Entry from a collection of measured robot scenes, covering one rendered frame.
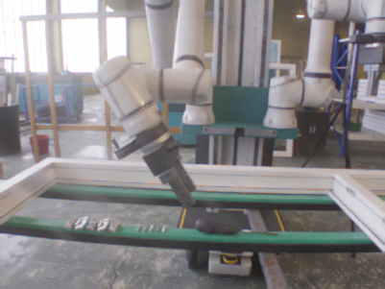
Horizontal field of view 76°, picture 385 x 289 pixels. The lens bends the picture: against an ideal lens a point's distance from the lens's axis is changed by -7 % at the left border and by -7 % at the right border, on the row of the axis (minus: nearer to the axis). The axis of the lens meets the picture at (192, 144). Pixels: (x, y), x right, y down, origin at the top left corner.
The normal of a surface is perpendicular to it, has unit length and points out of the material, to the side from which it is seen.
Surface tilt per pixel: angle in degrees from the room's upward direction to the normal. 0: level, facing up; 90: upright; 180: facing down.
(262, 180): 90
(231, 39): 90
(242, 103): 90
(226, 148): 90
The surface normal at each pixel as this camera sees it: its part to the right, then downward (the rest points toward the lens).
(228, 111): -0.11, 0.25
